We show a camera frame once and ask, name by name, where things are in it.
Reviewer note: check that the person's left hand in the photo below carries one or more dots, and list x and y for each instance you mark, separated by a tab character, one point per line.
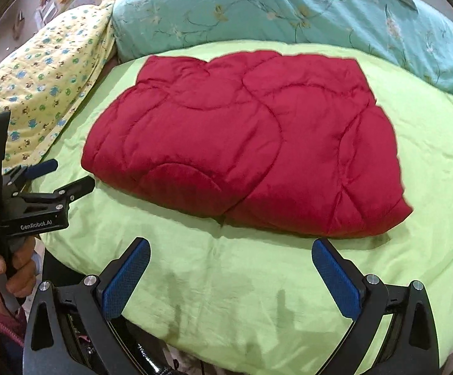
24	265

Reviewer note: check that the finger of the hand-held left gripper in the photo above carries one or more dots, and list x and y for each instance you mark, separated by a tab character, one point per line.
43	168
78	185

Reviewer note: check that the light green bed sheet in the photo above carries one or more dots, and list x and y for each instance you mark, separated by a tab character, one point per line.
230	273

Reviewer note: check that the red quilted jacket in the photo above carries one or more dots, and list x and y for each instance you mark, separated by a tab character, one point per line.
230	136

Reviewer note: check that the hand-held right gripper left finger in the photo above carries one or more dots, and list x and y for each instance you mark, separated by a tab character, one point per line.
127	277

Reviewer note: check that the teal floral quilt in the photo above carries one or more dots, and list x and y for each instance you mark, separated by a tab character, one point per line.
289	11

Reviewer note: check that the yellow patterned pillow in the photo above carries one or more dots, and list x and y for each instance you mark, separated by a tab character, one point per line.
43	82

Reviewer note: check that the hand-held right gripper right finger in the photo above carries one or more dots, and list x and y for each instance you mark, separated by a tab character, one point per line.
336	277

